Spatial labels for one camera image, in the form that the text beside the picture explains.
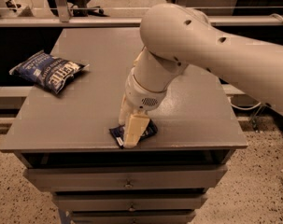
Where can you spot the blue kettle chips bag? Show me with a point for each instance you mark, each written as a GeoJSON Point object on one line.
{"type": "Point", "coordinates": [47, 71]}

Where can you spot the metal railing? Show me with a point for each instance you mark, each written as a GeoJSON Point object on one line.
{"type": "Point", "coordinates": [218, 12]}

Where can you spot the blue rxbar blueberry bar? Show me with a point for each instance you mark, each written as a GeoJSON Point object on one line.
{"type": "Point", "coordinates": [118, 132]}

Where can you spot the grey drawer cabinet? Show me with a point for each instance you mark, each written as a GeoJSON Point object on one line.
{"type": "Point", "coordinates": [156, 171]}

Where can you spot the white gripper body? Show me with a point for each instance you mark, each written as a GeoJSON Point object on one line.
{"type": "Point", "coordinates": [140, 96]}

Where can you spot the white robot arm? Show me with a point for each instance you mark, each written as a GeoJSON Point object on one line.
{"type": "Point", "coordinates": [175, 37]}

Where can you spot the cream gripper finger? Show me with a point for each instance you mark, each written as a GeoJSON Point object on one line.
{"type": "Point", "coordinates": [135, 125]}
{"type": "Point", "coordinates": [126, 110]}

